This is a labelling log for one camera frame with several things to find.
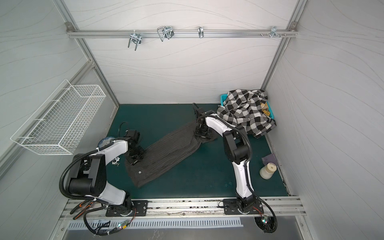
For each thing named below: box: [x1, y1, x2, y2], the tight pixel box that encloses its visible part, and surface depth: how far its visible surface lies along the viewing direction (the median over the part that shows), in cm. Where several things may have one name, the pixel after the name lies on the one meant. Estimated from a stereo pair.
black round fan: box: [254, 216, 277, 234], surface depth 73 cm
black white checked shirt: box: [217, 89, 277, 138], surface depth 106 cm
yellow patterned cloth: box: [260, 102, 271, 117], surface depth 106 cm
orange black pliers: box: [70, 199, 96, 220], surface depth 74 cm
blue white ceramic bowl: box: [97, 136, 115, 149], surface depth 96 cm
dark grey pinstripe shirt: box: [126, 121, 218, 188], surface depth 93 cm
